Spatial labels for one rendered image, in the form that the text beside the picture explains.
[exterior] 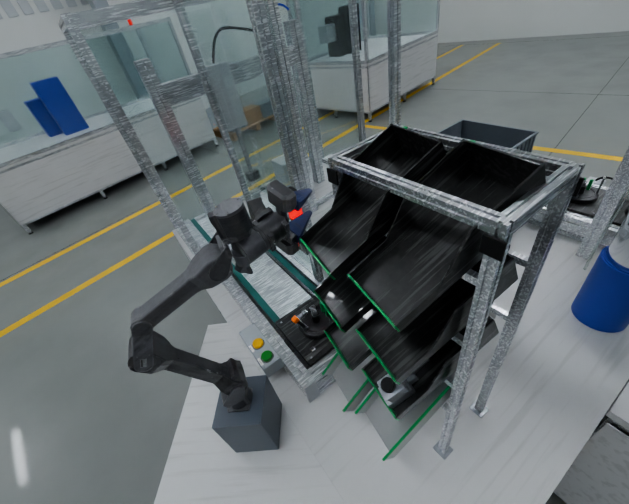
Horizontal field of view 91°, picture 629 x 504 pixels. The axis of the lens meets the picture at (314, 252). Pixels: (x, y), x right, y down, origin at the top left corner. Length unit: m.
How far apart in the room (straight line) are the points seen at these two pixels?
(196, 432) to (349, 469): 0.52
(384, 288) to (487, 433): 0.72
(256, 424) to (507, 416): 0.73
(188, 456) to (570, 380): 1.22
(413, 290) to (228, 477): 0.86
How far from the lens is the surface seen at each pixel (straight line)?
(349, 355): 0.83
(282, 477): 1.11
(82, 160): 5.81
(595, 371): 1.36
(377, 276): 0.53
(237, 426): 0.98
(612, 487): 1.61
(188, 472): 1.23
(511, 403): 1.20
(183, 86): 1.78
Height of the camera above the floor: 1.91
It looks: 39 degrees down
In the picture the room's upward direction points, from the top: 13 degrees counter-clockwise
